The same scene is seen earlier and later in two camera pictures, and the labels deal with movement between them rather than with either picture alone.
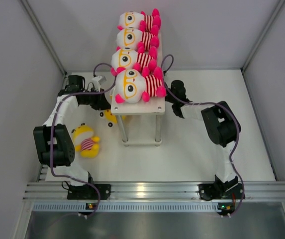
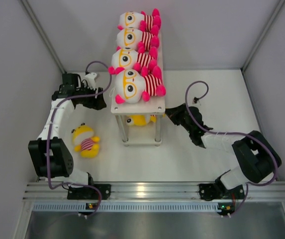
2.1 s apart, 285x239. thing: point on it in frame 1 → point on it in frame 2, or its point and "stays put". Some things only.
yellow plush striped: x=111 y=118 → x=140 y=120
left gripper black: x=101 y=103 stays put
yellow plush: x=85 y=142 stays put
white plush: x=131 y=85 stays put
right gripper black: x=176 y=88 → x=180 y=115
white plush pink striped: x=148 y=23 stays put
